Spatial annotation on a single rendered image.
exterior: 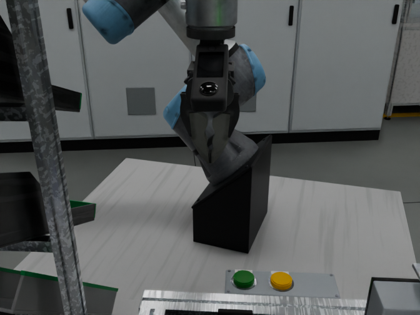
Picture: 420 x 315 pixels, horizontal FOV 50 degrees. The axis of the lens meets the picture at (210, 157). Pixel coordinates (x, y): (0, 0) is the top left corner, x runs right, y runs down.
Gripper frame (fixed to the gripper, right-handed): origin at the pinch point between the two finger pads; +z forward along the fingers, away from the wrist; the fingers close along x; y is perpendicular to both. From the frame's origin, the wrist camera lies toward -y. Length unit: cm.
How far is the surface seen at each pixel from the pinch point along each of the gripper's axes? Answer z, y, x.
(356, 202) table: 37, 50, -39
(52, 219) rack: -3.8, -24.7, 15.4
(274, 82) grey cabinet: 66, 282, -32
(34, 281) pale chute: 3.4, -26.5, 18.0
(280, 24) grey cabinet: 22, 282, -34
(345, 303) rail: 26.7, -2.4, -24.2
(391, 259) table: 37, 24, -42
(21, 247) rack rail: 0.5, -24.3, 19.9
